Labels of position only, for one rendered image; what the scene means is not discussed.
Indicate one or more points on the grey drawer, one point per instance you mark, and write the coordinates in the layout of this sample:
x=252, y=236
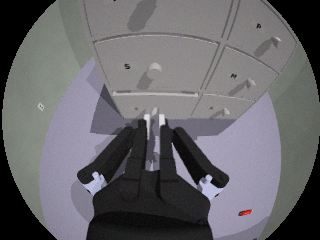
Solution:
x=234, y=69
x=205, y=16
x=256, y=28
x=133, y=104
x=211, y=106
x=183, y=61

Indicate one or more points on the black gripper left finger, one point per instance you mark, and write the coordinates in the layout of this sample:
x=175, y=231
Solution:
x=98, y=174

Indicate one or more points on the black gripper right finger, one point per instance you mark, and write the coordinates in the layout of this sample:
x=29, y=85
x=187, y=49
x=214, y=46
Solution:
x=209, y=179

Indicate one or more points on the small white chest of drawers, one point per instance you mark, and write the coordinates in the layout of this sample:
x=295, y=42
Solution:
x=220, y=41

